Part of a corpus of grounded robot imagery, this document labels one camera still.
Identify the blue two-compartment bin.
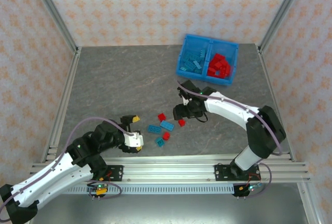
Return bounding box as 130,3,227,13
176,34,239,87

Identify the small controller board with connector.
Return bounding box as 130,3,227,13
232,181,263,199
87,181,109,199

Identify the grey metal lower panel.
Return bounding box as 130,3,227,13
25,194,309,224

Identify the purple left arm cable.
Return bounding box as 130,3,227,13
0,117,130,221

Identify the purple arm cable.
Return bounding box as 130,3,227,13
0,117,130,221
177,80,283,199

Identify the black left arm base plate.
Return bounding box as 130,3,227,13
76,164,125,183

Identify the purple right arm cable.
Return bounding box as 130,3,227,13
177,80,283,199

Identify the aluminium frame rail with slots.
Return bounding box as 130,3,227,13
27,153,311,184

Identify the grey slotted cable duct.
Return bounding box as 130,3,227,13
38,184,236,195

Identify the aluminium table side rail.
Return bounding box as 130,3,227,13
256,44,296,162
41,46,82,163

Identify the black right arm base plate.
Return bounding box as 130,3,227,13
214,163,260,182

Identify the aluminium frame post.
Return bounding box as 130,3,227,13
27,0,80,53
258,0,311,52

